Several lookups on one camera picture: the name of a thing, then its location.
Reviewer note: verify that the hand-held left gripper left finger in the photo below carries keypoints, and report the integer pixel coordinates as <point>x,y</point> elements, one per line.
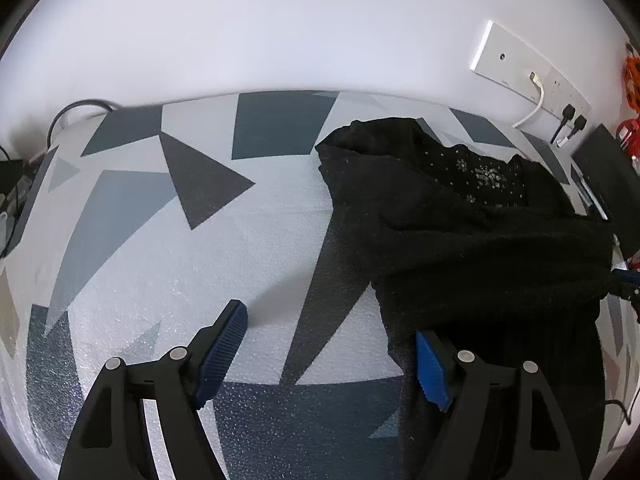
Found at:
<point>222,355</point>

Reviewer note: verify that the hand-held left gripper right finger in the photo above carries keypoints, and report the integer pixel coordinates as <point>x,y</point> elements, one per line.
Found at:
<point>432,372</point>

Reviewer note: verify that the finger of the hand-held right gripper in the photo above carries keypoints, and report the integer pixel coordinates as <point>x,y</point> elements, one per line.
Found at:
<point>632,297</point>
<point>626,275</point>

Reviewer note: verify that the black printed top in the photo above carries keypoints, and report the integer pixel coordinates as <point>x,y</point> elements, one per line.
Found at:
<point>475,260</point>

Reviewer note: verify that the geometric patterned foam mat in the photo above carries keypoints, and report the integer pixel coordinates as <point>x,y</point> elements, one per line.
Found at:
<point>200,270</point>

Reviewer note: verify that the red ornament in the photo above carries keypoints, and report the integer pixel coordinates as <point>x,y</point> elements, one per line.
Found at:
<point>630,130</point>

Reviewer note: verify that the black plug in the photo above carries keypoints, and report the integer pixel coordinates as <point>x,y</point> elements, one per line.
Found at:
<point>579,125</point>
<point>565,115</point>

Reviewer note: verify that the orange flower decoration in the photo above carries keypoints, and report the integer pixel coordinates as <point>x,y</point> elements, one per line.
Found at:
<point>632,77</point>

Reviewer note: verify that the black power strip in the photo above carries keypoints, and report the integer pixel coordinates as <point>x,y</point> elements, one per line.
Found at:
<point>10,175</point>

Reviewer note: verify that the white wall socket panel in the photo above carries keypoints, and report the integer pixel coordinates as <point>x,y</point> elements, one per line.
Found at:
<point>525,62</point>

